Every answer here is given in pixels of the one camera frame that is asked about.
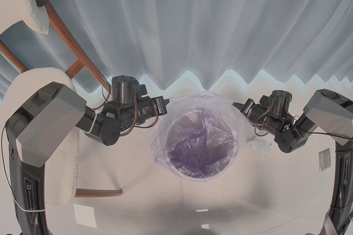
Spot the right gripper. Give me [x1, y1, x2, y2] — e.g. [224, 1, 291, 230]
[240, 98, 265, 126]

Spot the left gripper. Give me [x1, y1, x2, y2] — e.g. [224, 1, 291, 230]
[147, 96, 168, 120]

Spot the clear wrapper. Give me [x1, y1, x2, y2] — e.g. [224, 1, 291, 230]
[247, 137, 273, 158]

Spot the purple plastic bag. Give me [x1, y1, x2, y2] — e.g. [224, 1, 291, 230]
[147, 92, 244, 182]

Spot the white trash bin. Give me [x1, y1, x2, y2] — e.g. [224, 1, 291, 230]
[156, 107, 239, 182]

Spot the pale blue curtain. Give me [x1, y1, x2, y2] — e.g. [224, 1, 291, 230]
[0, 0, 353, 102]

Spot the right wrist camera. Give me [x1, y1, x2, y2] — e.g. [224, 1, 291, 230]
[259, 95, 272, 108]

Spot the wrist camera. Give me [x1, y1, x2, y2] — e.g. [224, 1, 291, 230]
[259, 95, 272, 108]
[139, 84, 151, 99]

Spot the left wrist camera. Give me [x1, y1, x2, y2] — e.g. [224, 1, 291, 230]
[139, 84, 151, 99]

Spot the black cable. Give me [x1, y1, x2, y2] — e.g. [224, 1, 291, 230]
[101, 82, 111, 104]
[294, 115, 353, 143]

